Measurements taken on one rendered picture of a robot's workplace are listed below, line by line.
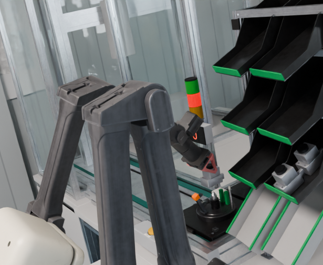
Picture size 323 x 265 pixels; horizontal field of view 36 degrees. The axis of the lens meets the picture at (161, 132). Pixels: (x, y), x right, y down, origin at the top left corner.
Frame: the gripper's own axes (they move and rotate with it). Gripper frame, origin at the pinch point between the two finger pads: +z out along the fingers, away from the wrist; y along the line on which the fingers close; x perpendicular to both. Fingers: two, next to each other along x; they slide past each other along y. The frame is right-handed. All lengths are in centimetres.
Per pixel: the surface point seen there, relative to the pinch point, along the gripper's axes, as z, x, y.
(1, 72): -15, -12, 241
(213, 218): 9.2, 13.3, -4.3
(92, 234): 20, 43, 70
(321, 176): -8.9, -5.3, -48.6
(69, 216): 17, 43, 92
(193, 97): -10.6, -20.7, 17.9
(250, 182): -11.5, 3.4, -31.1
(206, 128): -0.8, -14.0, 13.6
